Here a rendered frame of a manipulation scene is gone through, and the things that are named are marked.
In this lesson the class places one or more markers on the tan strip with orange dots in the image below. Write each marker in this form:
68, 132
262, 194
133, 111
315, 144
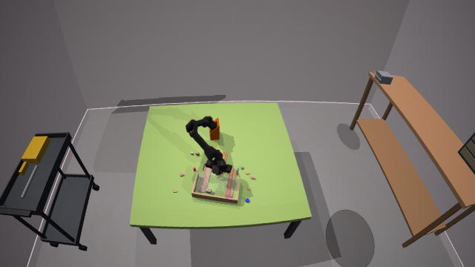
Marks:
224, 155

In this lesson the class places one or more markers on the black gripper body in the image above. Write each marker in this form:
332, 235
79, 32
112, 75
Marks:
209, 164

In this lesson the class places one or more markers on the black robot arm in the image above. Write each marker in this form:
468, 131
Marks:
209, 151

